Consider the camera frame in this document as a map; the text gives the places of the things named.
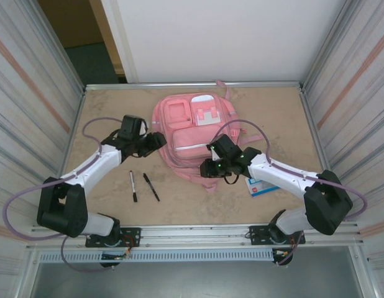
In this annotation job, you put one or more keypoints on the pink backpack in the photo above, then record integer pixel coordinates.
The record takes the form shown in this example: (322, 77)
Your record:
(185, 146)

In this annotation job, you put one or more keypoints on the white barrel black marker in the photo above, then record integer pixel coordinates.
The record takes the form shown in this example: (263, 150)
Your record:
(133, 186)

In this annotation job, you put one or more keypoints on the long aluminium mounting rail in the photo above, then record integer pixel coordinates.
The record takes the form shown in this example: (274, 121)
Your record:
(195, 231)

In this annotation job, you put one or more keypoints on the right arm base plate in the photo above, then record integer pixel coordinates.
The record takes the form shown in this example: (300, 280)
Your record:
(257, 236)

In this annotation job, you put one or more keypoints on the black pen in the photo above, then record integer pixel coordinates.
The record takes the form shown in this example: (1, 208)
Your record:
(151, 187)

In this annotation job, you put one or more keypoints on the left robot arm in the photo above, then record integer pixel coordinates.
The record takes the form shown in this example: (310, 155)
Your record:
(95, 164)

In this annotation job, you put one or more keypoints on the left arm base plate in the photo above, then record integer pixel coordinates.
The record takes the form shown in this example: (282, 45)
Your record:
(136, 231)

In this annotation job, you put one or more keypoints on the translucent corrugated enclosure panel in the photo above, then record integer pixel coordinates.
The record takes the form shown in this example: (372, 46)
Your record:
(359, 93)
(24, 93)

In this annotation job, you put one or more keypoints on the blue white card package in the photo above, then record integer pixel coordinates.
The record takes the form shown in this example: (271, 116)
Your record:
(263, 189)

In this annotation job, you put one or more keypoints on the aluminium table side rail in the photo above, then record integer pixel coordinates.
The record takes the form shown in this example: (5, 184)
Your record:
(70, 133)
(307, 102)

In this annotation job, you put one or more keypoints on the white door frame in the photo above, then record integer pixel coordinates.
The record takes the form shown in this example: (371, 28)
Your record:
(116, 31)

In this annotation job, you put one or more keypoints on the short aluminium table rail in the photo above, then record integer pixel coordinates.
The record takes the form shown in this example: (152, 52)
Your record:
(272, 84)

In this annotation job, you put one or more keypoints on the brown wooden panel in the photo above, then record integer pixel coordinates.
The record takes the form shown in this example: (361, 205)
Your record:
(71, 21)

